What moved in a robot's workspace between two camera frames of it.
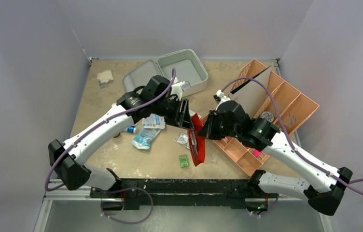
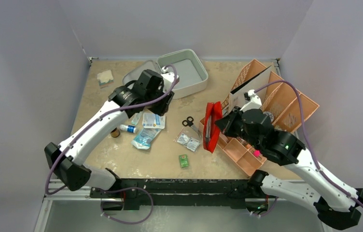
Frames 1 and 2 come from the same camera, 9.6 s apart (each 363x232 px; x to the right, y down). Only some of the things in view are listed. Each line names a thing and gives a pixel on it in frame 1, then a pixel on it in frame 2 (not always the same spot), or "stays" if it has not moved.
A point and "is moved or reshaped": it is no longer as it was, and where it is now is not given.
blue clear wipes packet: (145, 137) stays
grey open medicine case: (190, 65) stays
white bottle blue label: (132, 129) stays
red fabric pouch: (197, 143) is moved or reshaped
